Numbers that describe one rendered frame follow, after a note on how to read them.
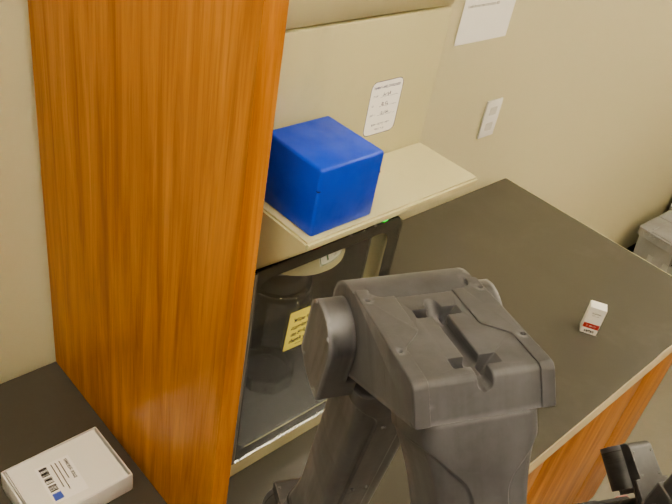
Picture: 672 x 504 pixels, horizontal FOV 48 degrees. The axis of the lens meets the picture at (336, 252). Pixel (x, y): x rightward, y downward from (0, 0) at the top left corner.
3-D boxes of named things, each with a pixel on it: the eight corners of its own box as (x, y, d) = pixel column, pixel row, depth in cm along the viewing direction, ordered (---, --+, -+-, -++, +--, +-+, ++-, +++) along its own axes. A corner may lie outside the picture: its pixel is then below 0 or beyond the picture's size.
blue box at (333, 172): (257, 196, 91) (264, 130, 86) (318, 177, 97) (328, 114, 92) (310, 238, 85) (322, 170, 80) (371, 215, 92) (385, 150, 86)
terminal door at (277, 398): (221, 466, 121) (243, 272, 98) (356, 389, 140) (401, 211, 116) (224, 469, 120) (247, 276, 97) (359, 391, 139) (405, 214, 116)
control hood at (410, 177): (237, 261, 96) (244, 196, 90) (406, 197, 116) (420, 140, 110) (294, 312, 90) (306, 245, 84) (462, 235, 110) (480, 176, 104)
